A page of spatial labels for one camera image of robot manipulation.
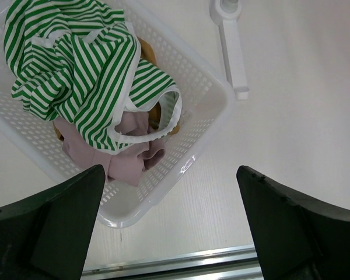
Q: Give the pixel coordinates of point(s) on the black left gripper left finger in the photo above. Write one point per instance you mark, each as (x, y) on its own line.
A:
(47, 235)

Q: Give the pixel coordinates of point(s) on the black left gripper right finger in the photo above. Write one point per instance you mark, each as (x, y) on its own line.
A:
(295, 236)

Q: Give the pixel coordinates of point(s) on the pink tank top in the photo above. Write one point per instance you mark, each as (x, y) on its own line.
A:
(127, 167)

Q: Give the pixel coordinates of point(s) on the green striped tank top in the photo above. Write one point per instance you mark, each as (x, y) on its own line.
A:
(81, 61)

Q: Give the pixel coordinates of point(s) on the brown tank top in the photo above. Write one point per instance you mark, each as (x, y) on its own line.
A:
(148, 54)

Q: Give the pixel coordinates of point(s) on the white plastic basket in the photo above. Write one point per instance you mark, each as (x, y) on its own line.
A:
(207, 104)

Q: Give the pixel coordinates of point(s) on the metal clothes rack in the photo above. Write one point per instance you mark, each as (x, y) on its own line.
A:
(226, 15)

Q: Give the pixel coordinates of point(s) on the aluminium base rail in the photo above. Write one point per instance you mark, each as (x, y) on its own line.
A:
(239, 262)

